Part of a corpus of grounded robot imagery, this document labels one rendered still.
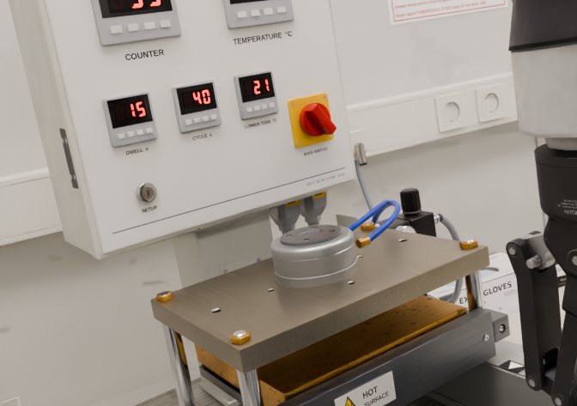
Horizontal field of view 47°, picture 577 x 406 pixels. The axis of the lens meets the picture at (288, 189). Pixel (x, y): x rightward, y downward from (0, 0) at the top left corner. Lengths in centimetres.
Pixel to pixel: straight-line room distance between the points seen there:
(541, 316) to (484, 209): 107
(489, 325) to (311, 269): 18
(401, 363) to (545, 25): 33
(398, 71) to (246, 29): 66
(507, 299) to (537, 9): 97
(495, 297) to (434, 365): 67
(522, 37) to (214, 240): 48
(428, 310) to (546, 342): 22
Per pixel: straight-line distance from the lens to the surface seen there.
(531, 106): 36
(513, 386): 67
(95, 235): 67
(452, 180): 143
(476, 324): 63
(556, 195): 37
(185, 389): 67
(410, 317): 64
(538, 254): 43
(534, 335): 44
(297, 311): 55
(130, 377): 123
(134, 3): 68
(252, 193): 73
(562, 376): 44
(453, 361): 62
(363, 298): 55
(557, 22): 34
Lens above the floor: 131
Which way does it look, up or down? 11 degrees down
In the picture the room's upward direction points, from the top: 10 degrees counter-clockwise
